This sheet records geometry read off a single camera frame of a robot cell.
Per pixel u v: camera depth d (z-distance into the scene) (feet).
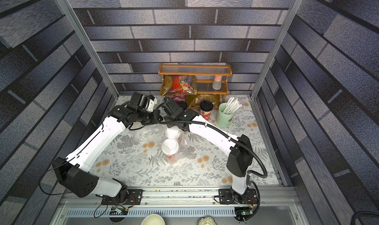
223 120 3.09
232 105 3.08
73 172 1.27
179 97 3.71
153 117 2.19
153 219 2.17
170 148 2.29
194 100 3.61
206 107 3.00
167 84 3.28
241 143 1.48
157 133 3.19
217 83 3.30
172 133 2.58
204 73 3.41
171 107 1.90
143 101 1.97
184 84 3.20
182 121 1.80
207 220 2.20
